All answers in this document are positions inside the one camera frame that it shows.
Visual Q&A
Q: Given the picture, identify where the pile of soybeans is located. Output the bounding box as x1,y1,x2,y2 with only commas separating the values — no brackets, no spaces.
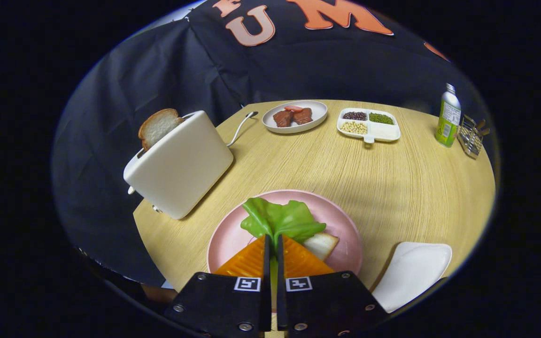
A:
340,121,368,135

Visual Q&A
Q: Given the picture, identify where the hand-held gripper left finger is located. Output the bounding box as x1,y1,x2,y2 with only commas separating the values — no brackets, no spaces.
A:
163,235,272,336

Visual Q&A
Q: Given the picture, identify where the pink plate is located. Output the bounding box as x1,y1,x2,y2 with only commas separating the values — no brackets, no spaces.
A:
207,189,364,287

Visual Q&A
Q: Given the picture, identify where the white toaster cable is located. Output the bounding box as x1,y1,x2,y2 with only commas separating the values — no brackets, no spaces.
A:
226,111,258,147

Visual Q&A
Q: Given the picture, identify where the round white plate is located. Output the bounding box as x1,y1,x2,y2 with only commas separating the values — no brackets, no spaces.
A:
262,100,328,134

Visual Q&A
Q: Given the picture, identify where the white toaster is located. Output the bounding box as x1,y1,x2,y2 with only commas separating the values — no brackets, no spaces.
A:
123,110,234,220

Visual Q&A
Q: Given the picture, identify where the white divided dish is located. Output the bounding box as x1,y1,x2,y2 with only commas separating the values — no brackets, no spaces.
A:
337,108,401,144

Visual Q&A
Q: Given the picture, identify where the bread slice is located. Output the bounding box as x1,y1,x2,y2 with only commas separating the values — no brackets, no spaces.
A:
302,232,340,262
138,108,184,152

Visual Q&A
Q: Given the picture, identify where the black backdrop cloth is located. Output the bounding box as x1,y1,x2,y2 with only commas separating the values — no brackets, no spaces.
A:
51,0,459,287

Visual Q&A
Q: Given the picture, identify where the green drink bottle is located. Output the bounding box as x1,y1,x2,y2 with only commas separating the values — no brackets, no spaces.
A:
435,83,462,148

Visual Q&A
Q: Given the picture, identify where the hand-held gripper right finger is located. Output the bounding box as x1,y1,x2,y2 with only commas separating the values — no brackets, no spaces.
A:
276,235,388,338

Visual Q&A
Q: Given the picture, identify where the metal wire basket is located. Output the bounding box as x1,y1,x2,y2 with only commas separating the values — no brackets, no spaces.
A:
457,115,491,159

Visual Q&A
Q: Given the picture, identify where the green lettuce leaf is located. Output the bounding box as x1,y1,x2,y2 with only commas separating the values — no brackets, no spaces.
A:
240,197,326,310

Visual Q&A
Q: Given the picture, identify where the white curved plate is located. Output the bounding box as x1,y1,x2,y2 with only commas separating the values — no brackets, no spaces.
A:
371,242,453,314

